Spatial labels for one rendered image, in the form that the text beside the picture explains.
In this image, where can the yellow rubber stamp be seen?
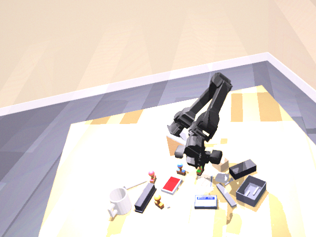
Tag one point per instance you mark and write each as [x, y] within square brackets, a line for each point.
[157, 202]

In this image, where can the blue and white stamp pad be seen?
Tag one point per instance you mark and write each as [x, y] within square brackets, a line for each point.
[204, 202]

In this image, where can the white mug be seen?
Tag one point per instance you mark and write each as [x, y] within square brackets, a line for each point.
[120, 201]

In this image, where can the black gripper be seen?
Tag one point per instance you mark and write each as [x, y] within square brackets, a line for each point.
[213, 157]

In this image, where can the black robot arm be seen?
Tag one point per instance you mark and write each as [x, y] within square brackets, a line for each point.
[208, 121]

